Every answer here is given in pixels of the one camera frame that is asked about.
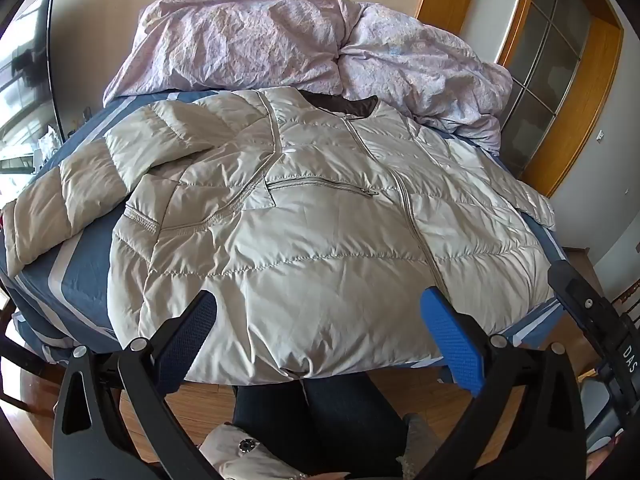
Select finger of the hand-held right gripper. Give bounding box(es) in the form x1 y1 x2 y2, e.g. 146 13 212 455
547 260 612 328

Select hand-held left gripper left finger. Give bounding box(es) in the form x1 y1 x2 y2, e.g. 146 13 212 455
52 289 218 480

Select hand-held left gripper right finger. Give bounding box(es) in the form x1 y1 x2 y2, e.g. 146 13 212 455
420 286 586 480

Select beige puffer jacket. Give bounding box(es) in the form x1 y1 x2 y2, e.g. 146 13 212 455
2 86 557 380

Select grey slipper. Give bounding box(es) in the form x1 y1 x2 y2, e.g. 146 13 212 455
396 412 442 477

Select bed with blue striped sheet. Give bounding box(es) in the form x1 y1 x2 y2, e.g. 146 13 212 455
0 87 571 378

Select person's dark trouser legs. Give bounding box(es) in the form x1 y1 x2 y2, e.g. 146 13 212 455
231 374 422 479

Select frosted glass door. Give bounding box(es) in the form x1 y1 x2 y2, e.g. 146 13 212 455
500 0 592 177

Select flat screen television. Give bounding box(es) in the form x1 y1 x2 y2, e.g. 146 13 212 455
0 0 67 196

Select lilac crumpled duvet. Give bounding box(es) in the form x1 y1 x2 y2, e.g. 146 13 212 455
102 0 515 156

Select wooden door frame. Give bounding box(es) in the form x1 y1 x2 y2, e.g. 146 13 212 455
415 0 626 198

